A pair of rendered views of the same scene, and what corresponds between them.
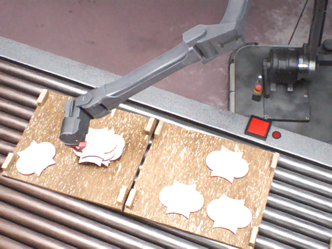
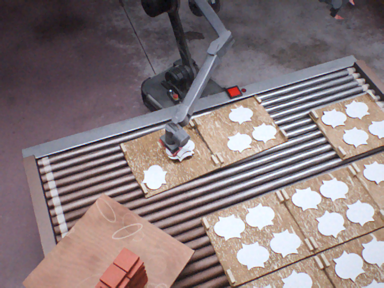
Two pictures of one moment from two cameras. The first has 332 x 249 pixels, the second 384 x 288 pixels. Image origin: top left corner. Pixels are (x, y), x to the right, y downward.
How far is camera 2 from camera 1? 120 cm
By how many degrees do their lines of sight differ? 27
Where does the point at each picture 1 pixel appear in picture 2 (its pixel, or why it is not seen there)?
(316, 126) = not seen: hidden behind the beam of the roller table
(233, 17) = (223, 29)
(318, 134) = not seen: hidden behind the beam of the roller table
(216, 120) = (212, 102)
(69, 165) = (174, 168)
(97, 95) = (183, 110)
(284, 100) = not seen: hidden behind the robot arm
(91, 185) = (194, 168)
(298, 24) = (150, 60)
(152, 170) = (213, 141)
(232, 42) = (231, 42)
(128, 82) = (194, 93)
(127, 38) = (66, 124)
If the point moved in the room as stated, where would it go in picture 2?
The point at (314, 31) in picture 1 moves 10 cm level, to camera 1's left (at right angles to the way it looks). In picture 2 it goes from (186, 48) to (176, 54)
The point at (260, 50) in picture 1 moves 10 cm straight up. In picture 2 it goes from (154, 79) to (154, 70)
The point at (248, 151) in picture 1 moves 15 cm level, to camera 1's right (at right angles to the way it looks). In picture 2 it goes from (242, 103) to (259, 90)
